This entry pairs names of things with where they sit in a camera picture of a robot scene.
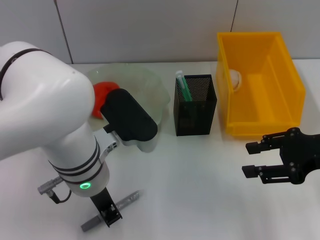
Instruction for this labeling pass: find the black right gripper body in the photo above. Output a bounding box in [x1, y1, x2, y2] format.
[278, 126, 320, 186]

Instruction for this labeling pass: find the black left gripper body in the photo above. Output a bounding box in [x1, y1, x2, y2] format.
[89, 186, 118, 214]

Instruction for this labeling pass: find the grey marker pen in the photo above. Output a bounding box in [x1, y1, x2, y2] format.
[80, 189, 141, 232]

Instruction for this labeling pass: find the white paper ball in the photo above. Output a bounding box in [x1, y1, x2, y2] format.
[228, 69, 244, 92]

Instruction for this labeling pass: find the mint green utility knife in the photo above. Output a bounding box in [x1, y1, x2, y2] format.
[175, 70, 193, 103]

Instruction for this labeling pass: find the orange fruit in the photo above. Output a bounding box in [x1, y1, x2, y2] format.
[91, 81, 121, 120]

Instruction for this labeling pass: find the black mesh pen holder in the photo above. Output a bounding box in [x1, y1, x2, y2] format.
[173, 74, 218, 137]

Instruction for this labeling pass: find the pale green glass fruit plate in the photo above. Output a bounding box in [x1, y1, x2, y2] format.
[86, 62, 171, 153]

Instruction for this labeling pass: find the yellow plastic storage bin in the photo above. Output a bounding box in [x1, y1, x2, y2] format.
[216, 31, 306, 138]

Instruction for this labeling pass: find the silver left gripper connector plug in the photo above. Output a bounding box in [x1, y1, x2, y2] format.
[37, 176, 63, 196]

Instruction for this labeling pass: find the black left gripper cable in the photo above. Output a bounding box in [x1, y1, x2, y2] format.
[49, 189, 73, 205]

